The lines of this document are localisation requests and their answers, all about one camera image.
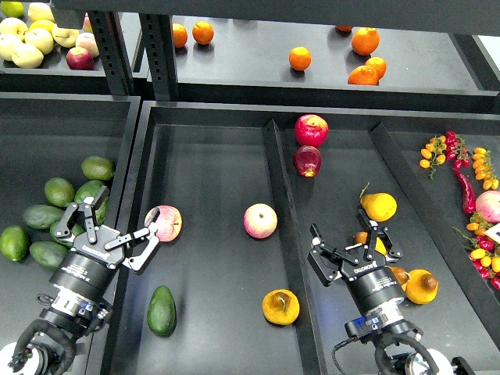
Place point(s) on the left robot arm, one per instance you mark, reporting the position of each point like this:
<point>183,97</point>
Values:
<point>68,318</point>

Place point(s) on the dark avocado bottom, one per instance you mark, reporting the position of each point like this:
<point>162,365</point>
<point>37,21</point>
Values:
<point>48,254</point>

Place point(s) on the red apple on shelf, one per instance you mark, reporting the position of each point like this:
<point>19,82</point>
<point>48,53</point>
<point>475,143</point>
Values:
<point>78,58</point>

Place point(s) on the yellow pear upper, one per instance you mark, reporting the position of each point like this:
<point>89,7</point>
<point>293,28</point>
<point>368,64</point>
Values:
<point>379,207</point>

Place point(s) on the pale peach on shelf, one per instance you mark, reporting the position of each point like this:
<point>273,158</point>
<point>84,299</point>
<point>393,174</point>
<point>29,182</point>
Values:
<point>87,41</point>

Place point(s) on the yellow pear brown top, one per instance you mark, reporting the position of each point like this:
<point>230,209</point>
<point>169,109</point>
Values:
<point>401,275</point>

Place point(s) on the dark red apple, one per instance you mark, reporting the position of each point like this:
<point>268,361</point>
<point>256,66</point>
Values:
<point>307,160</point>

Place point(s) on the red cherry tomato bunch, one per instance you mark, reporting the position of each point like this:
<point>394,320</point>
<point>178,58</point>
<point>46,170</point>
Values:
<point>456,150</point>

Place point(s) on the orange right small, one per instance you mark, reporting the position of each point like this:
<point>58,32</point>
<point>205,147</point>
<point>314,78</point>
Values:
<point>379,64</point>

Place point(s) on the dark avocado left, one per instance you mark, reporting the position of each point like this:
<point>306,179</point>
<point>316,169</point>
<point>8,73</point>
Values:
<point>41,216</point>

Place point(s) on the black upper left tray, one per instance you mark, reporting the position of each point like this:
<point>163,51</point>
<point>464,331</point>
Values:
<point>54,76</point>

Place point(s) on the green avocado upper right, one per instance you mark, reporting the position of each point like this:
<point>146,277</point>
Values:
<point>88,189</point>

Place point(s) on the black divided main tray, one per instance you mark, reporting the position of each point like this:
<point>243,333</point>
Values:
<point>212,164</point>

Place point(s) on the orange cherry tomato bunch left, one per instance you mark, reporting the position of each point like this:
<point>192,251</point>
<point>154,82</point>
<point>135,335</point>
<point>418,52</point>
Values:
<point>433,155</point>

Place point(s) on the pink apple centre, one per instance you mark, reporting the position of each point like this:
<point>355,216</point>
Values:
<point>260,220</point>

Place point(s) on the yellow pear brown end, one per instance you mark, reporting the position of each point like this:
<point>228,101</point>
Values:
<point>422,287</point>

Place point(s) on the pink apple left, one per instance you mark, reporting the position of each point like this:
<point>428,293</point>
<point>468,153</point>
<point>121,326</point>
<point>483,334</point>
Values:
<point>169,223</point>

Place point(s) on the red chili pepper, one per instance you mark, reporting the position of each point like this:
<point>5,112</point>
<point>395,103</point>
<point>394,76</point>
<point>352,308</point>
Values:
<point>468,195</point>

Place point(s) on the yellow pear with stem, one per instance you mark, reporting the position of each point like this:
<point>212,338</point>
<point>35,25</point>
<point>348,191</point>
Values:
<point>281,307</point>

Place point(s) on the orange front right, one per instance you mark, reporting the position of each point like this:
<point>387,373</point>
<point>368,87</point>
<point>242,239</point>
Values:
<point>363,75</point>

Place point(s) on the pink peach right edge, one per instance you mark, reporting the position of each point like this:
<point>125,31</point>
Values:
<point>487,206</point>

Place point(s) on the orange cherry tomato bunch right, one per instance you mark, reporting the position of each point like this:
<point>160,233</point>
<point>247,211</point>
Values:
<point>484,170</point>

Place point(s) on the pale yellow apple front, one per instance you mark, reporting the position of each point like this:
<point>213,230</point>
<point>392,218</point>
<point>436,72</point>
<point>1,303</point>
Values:
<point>27,56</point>

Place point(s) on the dark avocado centre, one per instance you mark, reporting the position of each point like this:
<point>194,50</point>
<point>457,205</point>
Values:
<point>76,230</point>

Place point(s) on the bright red apple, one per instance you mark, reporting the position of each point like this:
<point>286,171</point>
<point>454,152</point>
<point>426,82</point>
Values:
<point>311,130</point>

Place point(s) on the dark green avocado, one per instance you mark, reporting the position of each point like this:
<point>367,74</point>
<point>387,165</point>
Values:
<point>162,313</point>

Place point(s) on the orange cherry tomato bunch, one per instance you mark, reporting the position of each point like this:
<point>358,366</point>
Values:
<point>433,155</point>
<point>484,170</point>

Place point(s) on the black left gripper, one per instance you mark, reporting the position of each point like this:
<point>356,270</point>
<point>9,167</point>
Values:
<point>89,266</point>

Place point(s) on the green avocado top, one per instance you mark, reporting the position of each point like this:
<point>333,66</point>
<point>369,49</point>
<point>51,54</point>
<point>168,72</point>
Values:
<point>98,168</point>

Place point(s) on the pink apple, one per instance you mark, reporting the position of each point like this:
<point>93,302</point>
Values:
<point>169,223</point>
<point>260,220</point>

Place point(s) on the white label card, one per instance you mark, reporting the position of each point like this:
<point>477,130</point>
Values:
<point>494,233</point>

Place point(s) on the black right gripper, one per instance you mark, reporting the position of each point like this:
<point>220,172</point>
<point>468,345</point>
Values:
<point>371,285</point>

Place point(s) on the mixed cherry tomato bunch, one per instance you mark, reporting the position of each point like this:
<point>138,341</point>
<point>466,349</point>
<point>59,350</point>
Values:
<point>482,250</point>

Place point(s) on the black perforated post left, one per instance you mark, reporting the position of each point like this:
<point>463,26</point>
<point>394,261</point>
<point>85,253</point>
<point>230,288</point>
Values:
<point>112,51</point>

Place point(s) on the light green avocado far left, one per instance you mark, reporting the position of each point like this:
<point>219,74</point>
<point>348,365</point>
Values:
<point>15,243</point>

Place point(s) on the yellow pear middle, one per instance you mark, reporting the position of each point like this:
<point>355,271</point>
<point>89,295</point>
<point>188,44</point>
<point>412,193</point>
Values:
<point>361,238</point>

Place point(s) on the green avocado upper left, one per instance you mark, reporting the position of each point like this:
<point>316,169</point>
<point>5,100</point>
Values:
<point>59,192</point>

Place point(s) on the green avocado by wall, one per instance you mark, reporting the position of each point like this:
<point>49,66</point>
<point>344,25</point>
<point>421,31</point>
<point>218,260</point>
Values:
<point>101,212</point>

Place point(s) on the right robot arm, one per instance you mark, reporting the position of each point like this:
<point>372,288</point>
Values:
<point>398,349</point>

